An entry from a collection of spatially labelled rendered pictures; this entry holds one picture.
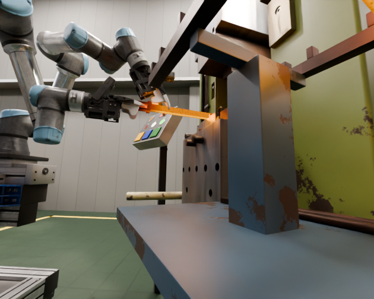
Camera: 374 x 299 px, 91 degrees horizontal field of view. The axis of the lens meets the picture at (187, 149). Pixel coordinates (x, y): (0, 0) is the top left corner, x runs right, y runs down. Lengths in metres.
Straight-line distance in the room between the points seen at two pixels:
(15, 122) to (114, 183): 2.98
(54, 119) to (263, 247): 0.68
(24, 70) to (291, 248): 0.91
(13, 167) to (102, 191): 3.07
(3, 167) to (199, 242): 1.08
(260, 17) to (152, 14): 4.37
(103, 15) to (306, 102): 5.34
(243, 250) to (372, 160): 0.39
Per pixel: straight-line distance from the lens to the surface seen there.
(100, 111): 0.73
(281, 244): 0.20
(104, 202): 4.13
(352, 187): 0.54
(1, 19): 0.86
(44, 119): 0.73
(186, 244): 0.18
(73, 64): 1.21
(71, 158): 4.51
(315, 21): 0.71
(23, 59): 0.93
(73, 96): 0.73
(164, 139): 1.14
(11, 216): 1.13
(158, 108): 0.75
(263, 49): 1.04
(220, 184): 0.55
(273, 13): 0.84
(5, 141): 1.21
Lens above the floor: 0.73
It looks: 8 degrees up
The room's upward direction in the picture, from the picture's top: 1 degrees clockwise
